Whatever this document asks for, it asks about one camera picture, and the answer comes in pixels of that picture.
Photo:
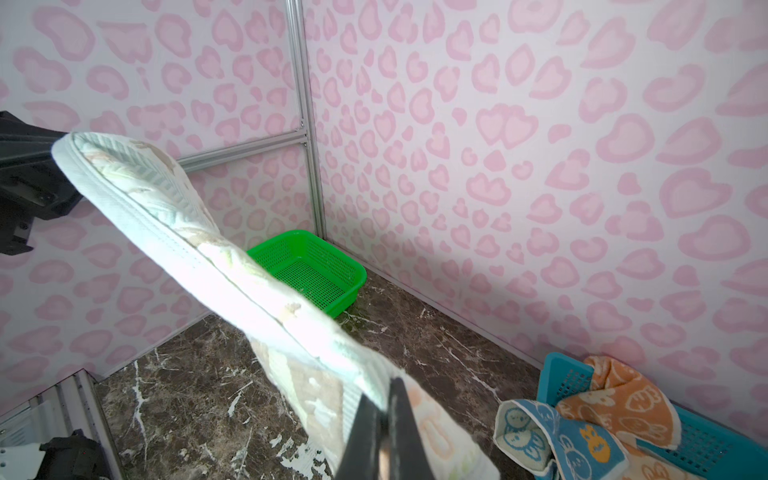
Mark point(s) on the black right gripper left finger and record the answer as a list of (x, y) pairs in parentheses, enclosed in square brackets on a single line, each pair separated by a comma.
[(363, 455)]

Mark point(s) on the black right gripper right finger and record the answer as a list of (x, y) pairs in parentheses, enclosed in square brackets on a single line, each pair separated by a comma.
[(407, 457)]

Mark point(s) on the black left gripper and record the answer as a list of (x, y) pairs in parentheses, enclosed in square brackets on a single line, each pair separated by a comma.
[(32, 185)]

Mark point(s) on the pastel striped animal towel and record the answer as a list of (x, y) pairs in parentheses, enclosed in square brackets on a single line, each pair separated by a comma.
[(321, 370)]

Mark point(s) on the blue patterned towel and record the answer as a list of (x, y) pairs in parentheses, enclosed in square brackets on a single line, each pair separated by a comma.
[(537, 438)]

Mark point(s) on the green plastic basket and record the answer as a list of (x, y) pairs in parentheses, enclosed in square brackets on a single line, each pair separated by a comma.
[(319, 271)]

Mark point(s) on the orange patterned towel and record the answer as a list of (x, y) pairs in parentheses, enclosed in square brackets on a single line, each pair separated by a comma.
[(628, 405)]

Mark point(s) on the teal plastic basket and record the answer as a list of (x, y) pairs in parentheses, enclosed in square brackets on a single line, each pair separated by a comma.
[(707, 449)]

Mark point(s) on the aluminium frame diagonal bar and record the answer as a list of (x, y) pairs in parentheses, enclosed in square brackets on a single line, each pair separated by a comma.
[(202, 161)]

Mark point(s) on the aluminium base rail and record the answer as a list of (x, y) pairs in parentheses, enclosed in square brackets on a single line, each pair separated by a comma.
[(59, 434)]

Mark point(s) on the aluminium frame corner post left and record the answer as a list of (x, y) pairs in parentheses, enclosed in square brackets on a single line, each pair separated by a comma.
[(300, 62)]

